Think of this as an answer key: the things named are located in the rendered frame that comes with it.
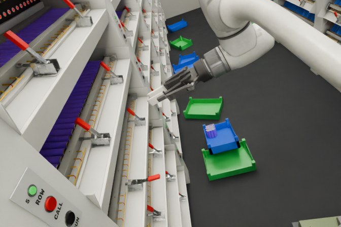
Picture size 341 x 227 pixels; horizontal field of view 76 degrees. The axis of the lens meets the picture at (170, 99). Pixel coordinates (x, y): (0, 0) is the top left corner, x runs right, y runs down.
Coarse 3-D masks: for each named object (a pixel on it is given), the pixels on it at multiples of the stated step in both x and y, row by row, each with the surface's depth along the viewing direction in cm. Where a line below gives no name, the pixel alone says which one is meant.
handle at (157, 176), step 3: (156, 174) 61; (159, 174) 61; (150, 177) 61; (153, 177) 60; (156, 177) 60; (159, 177) 60; (141, 180) 62; (144, 180) 61; (147, 180) 61; (150, 180) 60; (138, 183) 61
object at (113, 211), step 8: (128, 96) 95; (128, 104) 90; (128, 112) 88; (120, 144) 73; (128, 144) 74; (120, 152) 70; (120, 160) 68; (128, 160) 69; (120, 168) 65; (120, 176) 63; (120, 184) 62; (112, 192) 59; (112, 200) 57; (112, 208) 56; (112, 216) 54
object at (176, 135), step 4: (172, 100) 188; (172, 104) 187; (172, 108) 182; (172, 112) 173; (176, 112) 178; (172, 116) 174; (176, 116) 174; (172, 120) 171; (176, 120) 170; (172, 124) 167; (176, 124) 167; (176, 128) 163; (176, 132) 160; (176, 136) 157; (176, 140) 153; (180, 144) 150; (180, 148) 148; (180, 152) 145
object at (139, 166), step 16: (144, 96) 98; (144, 112) 89; (128, 128) 82; (144, 128) 82; (144, 144) 76; (144, 160) 70; (144, 176) 65; (128, 192) 62; (144, 192) 61; (128, 208) 58; (144, 208) 58; (128, 224) 55; (144, 224) 54
